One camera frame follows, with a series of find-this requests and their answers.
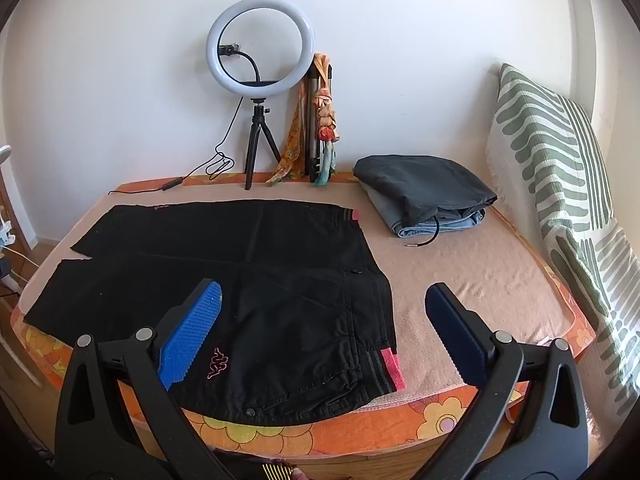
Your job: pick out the black gooseneck phone holder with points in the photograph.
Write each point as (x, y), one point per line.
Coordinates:
(235, 51)

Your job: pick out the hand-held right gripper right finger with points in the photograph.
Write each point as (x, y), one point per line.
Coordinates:
(450, 330)

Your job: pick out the green striped pillow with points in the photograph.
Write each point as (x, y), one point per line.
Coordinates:
(540, 135)

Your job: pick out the folded blue jeans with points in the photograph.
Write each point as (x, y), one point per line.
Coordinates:
(415, 230)

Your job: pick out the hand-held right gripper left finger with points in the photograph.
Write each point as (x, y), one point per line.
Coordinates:
(192, 330)

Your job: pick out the multicoloured knotted scarf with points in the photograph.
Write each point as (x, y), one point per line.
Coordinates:
(325, 110)

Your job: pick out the dark grey folded pants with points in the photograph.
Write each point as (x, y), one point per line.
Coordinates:
(425, 185)

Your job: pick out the silver folded tripod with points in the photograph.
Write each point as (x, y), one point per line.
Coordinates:
(312, 125)

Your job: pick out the orange patterned scarf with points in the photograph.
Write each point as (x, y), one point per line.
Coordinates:
(292, 145)

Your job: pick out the beige fleece blanket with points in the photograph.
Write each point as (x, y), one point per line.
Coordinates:
(475, 280)

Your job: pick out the black pants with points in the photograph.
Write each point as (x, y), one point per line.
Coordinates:
(280, 280)

